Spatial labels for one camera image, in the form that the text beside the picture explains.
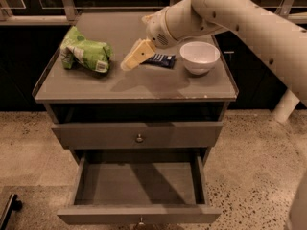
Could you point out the white cylindrical post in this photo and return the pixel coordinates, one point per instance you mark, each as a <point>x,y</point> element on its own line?
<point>285,106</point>

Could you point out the metal railing frame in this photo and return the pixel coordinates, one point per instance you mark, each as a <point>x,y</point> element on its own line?
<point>68,4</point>

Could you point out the green rice chip bag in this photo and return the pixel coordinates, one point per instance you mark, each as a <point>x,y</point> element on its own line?
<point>92,55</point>

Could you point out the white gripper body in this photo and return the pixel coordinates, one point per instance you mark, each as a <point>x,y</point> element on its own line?
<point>157,29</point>

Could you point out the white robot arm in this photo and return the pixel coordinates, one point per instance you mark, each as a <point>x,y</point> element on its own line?
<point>279,43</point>

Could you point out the white ceramic bowl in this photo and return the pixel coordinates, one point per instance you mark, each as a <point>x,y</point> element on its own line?
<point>199,57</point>

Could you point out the closed grey upper drawer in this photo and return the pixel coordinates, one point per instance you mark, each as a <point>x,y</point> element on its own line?
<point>97,136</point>

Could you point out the black object on floor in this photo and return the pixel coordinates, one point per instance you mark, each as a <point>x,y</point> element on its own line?
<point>13,204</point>

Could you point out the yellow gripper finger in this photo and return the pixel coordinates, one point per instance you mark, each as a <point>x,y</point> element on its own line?
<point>137,43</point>
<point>142,53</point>

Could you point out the grey drawer cabinet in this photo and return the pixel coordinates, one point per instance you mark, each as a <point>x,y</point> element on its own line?
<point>144,95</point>

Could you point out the open grey middle drawer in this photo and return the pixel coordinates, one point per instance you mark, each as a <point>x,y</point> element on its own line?
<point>143,189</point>

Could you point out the dark blue snack bar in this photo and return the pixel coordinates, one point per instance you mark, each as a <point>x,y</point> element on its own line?
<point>161,60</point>

